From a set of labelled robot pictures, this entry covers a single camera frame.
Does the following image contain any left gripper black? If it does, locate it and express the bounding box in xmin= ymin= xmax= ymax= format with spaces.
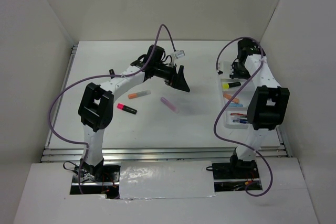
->
xmin=153 ymin=62 xmax=190 ymax=92

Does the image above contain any yellow black highlighter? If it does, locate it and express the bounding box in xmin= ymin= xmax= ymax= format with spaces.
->
xmin=222 ymin=82 xmax=241 ymax=89

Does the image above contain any orange translucent highlighter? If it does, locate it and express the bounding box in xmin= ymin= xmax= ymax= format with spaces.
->
xmin=223 ymin=93 xmax=240 ymax=104

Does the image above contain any blue translucent highlighter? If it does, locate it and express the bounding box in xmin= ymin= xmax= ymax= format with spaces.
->
xmin=227 ymin=103 xmax=244 ymax=108

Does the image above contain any red pen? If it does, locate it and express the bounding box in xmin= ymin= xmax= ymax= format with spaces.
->
xmin=230 ymin=113 xmax=247 ymax=117

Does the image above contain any blue purple pen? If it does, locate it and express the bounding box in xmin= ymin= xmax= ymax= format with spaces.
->
xmin=233 ymin=119 xmax=248 ymax=124

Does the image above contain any pink black highlighter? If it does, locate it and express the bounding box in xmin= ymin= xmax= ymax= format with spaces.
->
xmin=117 ymin=103 xmax=137 ymax=114

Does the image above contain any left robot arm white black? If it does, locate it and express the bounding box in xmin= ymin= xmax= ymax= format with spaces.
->
xmin=78 ymin=45 xmax=190 ymax=182

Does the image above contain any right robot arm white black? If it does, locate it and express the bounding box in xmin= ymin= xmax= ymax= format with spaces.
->
xmin=229 ymin=38 xmax=290 ymax=178

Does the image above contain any pink translucent highlighter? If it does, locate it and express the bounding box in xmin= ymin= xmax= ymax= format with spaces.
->
xmin=160 ymin=97 xmax=179 ymax=113

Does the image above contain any white compartment tray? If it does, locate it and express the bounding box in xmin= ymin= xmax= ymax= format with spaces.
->
xmin=218 ymin=76 xmax=255 ymax=129

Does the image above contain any orange grey highlighter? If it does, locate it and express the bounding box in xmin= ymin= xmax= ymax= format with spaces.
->
xmin=128 ymin=90 xmax=151 ymax=99

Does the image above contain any white foil cover panel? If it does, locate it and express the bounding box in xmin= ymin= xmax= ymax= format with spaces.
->
xmin=119 ymin=161 xmax=215 ymax=199

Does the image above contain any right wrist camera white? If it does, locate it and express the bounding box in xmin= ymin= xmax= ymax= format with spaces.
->
xmin=217 ymin=60 xmax=233 ymax=79

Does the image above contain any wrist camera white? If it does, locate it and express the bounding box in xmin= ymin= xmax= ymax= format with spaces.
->
xmin=217 ymin=60 xmax=233 ymax=79
xmin=171 ymin=50 xmax=185 ymax=61

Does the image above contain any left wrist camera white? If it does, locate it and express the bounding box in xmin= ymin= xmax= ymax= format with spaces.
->
xmin=171 ymin=50 xmax=185 ymax=61

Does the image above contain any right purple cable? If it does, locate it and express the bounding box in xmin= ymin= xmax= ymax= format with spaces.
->
xmin=213 ymin=36 xmax=274 ymax=198

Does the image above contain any purple cable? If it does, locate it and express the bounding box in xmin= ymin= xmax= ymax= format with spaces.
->
xmin=48 ymin=24 xmax=177 ymax=195
xmin=213 ymin=36 xmax=274 ymax=198

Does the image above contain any aluminium frame rail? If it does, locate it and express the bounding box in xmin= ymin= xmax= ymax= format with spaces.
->
xmin=40 ymin=147 xmax=289 ymax=163

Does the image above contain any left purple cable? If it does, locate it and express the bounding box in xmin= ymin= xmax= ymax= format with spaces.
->
xmin=48 ymin=24 xmax=177 ymax=195

